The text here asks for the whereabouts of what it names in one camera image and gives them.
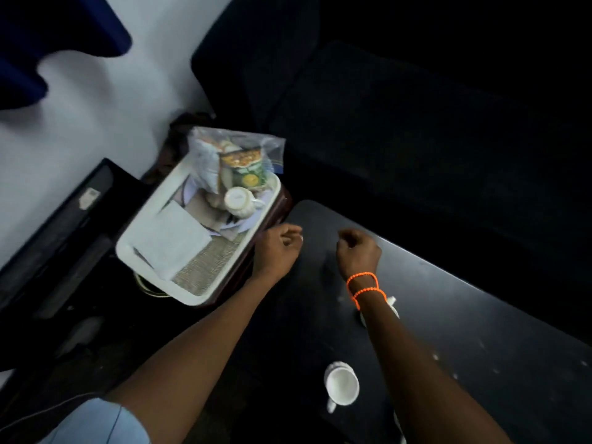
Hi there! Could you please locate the person's left hand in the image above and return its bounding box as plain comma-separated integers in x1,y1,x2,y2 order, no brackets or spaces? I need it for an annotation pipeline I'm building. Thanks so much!
252,223,304,285

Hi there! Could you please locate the person's right hand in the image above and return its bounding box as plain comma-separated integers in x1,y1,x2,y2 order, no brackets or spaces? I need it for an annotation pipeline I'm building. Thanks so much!
336,228,383,282

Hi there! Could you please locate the person's right forearm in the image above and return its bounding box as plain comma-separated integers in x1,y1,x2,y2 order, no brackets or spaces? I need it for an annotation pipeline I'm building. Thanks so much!
354,291,514,444

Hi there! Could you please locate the person's left forearm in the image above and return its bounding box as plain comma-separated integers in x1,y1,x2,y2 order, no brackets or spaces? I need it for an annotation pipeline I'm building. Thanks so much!
104,273,273,444

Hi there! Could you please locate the brown wooden side table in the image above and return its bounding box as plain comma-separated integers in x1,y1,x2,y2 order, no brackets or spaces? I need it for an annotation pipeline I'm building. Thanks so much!
203,187,293,308

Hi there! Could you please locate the white ribbed cup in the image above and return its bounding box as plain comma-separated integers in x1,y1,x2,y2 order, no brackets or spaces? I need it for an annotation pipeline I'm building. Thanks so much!
360,296,400,328
224,186,265,219
323,361,360,414

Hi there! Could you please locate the green and yellow packet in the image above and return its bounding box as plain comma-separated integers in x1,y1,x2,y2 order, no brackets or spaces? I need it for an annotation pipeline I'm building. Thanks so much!
218,148,270,191

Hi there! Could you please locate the woven beige placemat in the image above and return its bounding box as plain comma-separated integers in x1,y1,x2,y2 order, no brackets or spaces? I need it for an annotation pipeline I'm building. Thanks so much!
172,231,246,296

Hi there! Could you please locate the clear plastic bag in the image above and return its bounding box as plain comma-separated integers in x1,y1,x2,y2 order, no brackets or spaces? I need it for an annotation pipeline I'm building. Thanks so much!
187,127,286,195

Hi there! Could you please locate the white folded napkin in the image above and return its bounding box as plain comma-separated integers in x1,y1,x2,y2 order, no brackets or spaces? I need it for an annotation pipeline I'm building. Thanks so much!
133,201,213,281

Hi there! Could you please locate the dark sofa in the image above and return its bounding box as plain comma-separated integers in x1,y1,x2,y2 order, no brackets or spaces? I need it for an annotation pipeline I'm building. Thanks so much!
191,0,592,329

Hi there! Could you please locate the white plastic tray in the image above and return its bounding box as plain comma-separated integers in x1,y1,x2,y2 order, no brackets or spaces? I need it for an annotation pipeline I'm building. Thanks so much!
116,154,283,306

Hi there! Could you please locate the black flat screen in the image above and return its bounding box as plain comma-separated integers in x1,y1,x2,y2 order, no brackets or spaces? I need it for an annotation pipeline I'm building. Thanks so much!
0,158,150,322

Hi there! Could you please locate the light blue shirt sleeve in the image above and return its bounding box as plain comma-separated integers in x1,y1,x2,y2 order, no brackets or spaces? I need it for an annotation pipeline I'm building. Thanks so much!
39,397,151,444

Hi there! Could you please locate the blue chair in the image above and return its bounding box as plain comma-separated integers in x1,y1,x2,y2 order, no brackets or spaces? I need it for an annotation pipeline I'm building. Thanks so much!
0,0,132,110

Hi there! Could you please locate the orange bead bracelet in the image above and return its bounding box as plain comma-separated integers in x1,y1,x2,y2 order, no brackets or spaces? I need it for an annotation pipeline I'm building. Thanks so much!
346,272,388,311

